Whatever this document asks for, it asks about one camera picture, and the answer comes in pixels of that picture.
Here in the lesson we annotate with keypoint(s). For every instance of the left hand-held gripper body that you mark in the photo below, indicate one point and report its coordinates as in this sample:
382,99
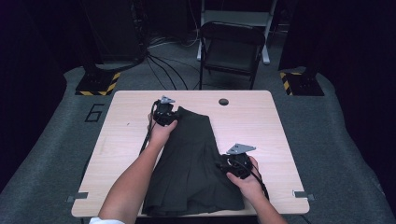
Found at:
164,112

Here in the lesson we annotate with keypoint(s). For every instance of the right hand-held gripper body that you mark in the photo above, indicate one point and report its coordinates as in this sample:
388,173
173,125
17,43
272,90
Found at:
238,163

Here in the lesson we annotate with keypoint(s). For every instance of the black pleated skirt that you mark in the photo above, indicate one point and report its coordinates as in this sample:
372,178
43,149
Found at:
190,168

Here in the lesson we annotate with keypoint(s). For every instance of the person's left hand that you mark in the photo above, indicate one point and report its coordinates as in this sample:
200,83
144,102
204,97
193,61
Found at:
160,132

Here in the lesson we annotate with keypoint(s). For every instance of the person's right hand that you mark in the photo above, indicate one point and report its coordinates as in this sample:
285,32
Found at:
249,183

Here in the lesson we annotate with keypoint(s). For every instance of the black tape floor marking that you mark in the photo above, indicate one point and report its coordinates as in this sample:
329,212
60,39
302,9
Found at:
94,112

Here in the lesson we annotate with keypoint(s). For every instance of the grey tape strip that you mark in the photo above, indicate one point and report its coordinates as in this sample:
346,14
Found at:
302,195
77,196

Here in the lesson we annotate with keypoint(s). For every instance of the black stand base striped tape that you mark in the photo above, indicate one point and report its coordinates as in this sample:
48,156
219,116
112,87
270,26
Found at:
300,83
98,82

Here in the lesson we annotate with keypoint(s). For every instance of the black folding chair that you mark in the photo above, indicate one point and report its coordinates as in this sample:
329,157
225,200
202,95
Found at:
230,53

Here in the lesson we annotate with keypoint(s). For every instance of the white sleeve cuff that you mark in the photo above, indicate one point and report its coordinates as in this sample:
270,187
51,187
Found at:
104,221

